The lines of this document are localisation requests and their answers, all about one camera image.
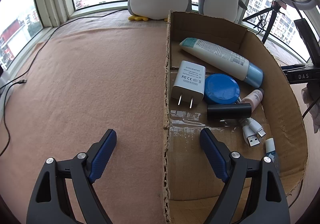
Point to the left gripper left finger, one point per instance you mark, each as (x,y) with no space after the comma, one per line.
(50,203)

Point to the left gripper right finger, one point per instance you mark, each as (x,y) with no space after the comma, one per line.
(266,201)

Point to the pink small bottle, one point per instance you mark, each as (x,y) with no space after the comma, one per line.
(254,98)

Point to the clear blue sanitizer bottle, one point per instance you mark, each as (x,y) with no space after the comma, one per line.
(270,150)

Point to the white lotion tube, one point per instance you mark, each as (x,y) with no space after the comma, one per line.
(224,60)

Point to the blue round case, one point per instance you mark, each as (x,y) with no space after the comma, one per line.
(221,89)

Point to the black cylinder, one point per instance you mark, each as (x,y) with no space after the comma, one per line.
(229,111)

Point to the white power adapter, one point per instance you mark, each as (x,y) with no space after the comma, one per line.
(189,83)

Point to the brown cardboard box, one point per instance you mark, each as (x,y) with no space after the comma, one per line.
(236,145)

